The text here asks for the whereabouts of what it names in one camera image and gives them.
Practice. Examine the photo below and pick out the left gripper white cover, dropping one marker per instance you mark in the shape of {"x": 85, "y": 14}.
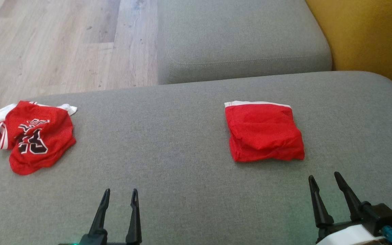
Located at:
{"x": 69, "y": 244}

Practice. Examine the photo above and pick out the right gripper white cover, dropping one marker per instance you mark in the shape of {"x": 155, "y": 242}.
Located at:
{"x": 349, "y": 236}

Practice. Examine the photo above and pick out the red white sports jersey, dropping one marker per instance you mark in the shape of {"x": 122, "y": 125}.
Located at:
{"x": 51, "y": 153}

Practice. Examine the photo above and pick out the red shorts white waistband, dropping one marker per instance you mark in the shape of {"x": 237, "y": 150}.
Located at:
{"x": 264, "y": 132}

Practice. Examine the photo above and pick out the grey fabric sofa seat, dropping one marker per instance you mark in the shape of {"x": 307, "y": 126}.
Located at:
{"x": 182, "y": 163}

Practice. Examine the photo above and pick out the grey fabric sofa cushion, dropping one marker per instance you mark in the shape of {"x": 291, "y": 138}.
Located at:
{"x": 243, "y": 34}

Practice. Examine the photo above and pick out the right black wrist camera box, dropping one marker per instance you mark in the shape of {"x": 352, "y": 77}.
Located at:
{"x": 383, "y": 214}

